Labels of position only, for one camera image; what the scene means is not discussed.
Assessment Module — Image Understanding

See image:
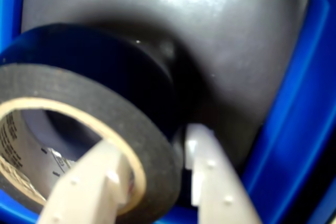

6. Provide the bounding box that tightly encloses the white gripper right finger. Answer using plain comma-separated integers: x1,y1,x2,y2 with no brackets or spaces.
185,123,264,224

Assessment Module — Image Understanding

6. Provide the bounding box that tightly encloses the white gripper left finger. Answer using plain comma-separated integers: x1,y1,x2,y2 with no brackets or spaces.
38,139,133,224

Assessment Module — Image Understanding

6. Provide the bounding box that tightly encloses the black tape roll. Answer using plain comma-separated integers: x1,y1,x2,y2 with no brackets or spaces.
0,23,183,216

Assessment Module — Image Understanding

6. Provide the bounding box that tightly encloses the blue square box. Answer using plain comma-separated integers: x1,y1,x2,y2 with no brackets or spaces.
0,0,336,224

